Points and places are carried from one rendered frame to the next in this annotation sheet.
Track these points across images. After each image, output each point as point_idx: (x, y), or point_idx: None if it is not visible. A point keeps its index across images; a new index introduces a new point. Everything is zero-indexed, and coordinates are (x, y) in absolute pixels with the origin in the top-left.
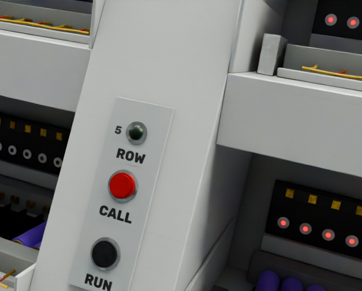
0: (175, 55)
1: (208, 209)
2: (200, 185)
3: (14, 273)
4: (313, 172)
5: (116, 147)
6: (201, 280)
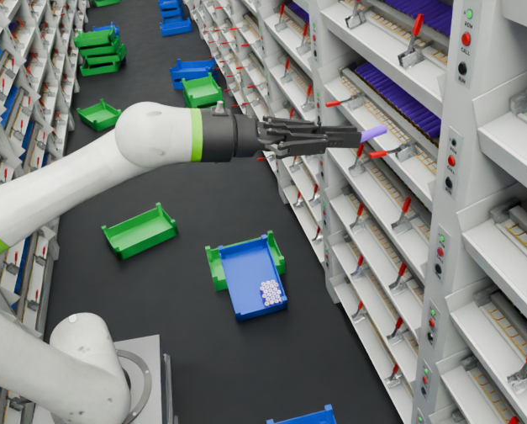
0: (463, 114)
1: (492, 170)
2: (471, 167)
3: None
4: None
5: (450, 145)
6: (502, 195)
